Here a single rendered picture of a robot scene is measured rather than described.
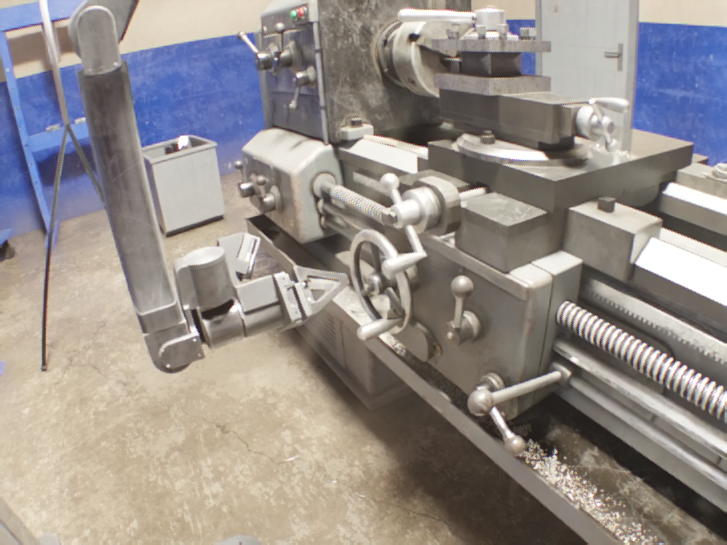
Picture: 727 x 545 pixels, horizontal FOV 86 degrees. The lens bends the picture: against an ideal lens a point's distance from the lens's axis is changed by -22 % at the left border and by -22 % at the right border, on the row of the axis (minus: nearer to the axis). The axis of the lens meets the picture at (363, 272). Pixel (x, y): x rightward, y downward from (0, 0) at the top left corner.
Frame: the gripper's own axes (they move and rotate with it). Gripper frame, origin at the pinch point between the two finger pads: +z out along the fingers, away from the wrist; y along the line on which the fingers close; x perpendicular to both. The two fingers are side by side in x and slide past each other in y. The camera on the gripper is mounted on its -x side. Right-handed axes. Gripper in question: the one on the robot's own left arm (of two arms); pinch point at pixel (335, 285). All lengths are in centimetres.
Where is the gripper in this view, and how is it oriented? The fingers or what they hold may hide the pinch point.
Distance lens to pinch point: 68.4
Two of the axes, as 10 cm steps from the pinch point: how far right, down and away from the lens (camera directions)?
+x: 3.7, 9.2, -1.2
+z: 8.6, -2.9, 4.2
